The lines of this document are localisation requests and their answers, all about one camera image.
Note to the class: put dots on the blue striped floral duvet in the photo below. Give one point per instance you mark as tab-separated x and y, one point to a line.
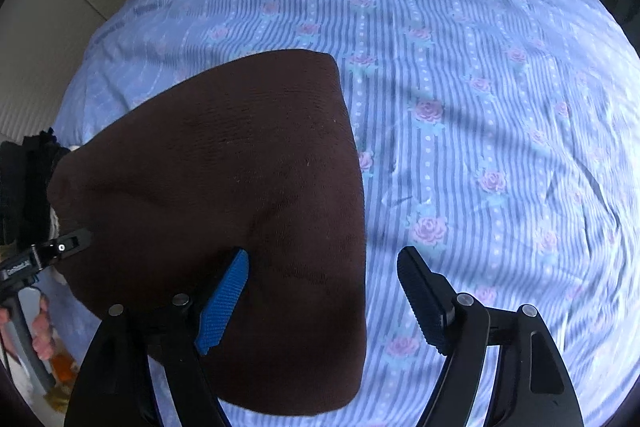
475	107

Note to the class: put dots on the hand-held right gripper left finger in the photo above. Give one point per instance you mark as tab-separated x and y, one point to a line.
225	302

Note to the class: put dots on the person's left hand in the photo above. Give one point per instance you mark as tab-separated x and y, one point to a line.
42	332

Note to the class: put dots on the stack of dark folded clothes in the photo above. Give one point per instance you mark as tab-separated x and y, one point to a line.
25	182

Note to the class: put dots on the white wardrobe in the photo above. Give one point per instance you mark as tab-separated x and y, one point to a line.
60	7

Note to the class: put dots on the white folded cloth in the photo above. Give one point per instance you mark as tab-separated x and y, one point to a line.
57	219

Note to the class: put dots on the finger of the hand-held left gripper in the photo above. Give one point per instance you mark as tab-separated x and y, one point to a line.
62	248

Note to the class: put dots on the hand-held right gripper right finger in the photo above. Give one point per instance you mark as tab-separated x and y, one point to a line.
425	304

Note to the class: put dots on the dark brown pants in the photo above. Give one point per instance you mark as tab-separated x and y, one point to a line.
225	157

